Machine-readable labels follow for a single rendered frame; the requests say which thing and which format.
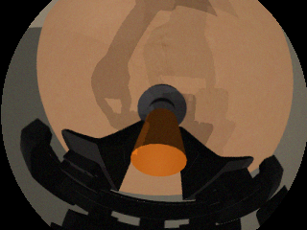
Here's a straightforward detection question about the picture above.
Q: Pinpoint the orange knob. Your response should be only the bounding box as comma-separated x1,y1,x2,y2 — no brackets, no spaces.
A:
130,108,187,176

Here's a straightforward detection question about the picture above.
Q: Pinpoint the black round pedestal with silver shaft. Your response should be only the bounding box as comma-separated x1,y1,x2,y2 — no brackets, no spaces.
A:
137,84,187,124

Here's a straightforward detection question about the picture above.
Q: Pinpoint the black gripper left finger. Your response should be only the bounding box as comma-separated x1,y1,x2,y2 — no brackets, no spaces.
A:
61,120,145,192

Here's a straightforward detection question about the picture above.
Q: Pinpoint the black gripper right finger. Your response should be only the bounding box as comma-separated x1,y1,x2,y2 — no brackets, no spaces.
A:
179,126,254,200

